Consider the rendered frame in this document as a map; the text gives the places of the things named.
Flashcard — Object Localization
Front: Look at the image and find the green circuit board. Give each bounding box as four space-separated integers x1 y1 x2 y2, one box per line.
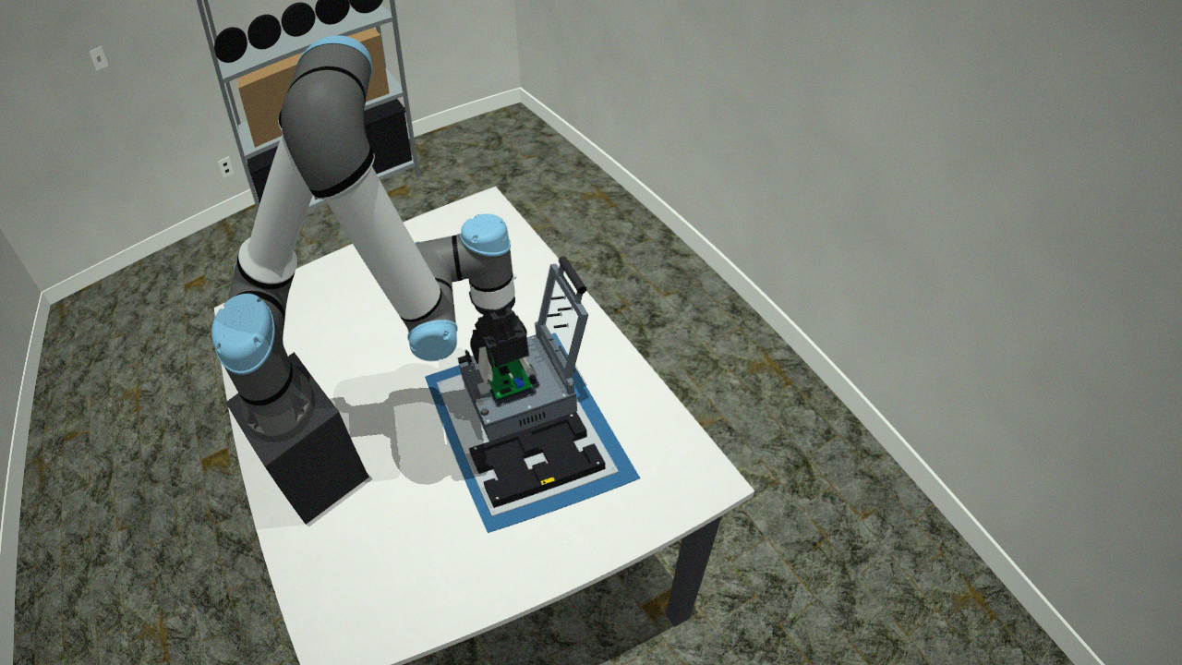
489 356 533 399

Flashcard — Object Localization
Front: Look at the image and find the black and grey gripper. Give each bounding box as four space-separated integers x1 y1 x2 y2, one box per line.
470 296 530 384

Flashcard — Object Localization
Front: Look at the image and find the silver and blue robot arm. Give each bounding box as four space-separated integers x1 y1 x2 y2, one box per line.
212 35 517 442

